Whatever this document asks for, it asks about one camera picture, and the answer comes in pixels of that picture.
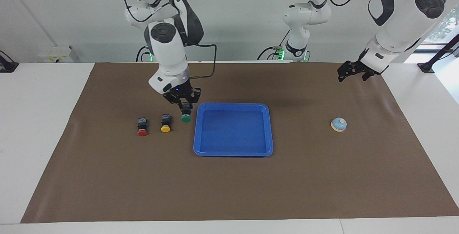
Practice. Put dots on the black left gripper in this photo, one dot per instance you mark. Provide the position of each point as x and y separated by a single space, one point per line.
364 63

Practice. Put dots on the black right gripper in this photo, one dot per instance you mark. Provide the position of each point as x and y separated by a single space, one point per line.
181 94

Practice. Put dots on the green push button switch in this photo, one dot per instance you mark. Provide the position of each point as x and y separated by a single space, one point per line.
185 116

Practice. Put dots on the yellow push button switch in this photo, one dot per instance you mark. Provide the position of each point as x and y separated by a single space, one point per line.
165 123

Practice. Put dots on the red push button switch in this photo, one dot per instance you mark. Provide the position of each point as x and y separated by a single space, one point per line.
142 126

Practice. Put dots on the light blue desk bell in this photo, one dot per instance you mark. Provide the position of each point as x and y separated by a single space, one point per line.
339 124

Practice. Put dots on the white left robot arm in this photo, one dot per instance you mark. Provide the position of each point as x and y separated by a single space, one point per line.
398 22

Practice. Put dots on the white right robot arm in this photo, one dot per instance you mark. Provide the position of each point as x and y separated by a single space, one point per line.
168 47

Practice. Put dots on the blue plastic tray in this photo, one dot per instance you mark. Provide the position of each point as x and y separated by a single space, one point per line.
233 130

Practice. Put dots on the brown table mat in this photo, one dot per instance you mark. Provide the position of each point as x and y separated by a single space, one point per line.
233 187

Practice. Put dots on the white power box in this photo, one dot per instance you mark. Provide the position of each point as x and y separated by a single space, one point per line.
55 54

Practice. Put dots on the black camera stand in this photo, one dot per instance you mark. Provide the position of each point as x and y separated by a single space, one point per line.
439 54

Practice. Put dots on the black clamp mount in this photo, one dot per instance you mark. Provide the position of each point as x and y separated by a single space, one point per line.
7 65

